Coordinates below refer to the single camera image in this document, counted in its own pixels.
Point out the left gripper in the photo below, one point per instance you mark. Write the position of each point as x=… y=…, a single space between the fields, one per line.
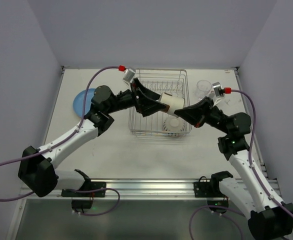
x=137 y=97

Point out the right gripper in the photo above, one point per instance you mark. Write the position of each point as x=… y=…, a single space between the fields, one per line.
x=205 y=112

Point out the clear glass tumbler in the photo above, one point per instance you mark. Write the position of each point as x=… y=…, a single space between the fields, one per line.
x=203 y=88

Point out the brown and white cup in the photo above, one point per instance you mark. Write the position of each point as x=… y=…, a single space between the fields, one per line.
x=172 y=103

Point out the white blue-striped bowl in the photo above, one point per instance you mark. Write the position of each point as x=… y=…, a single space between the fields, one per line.
x=173 y=124

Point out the blue plate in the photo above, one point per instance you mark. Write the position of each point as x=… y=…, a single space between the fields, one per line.
x=78 y=102

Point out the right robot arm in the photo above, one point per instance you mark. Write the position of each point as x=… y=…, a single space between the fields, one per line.
x=268 y=216

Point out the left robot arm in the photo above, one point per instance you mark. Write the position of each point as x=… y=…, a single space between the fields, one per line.
x=38 y=171

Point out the metal wire dish rack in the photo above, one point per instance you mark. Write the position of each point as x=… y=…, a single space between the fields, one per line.
x=172 y=90

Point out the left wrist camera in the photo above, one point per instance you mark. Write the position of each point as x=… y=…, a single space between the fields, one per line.
x=129 y=73

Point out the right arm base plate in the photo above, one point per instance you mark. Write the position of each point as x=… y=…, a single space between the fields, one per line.
x=209 y=187

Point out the aluminium mounting rail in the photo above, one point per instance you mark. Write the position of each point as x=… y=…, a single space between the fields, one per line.
x=148 y=189

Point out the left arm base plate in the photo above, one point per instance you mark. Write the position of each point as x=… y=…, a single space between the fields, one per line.
x=77 y=184

